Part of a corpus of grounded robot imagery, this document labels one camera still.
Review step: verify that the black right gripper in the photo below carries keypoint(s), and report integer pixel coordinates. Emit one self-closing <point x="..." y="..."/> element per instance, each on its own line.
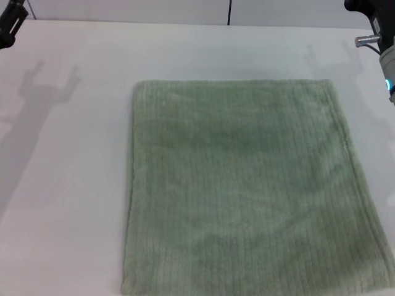
<point x="367" y="12"/>

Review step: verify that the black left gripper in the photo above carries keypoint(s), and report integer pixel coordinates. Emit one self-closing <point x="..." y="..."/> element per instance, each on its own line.
<point x="6" y="41"/>

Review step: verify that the light green textured towel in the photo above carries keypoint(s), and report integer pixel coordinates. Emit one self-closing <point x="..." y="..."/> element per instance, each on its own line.
<point x="247" y="185"/>

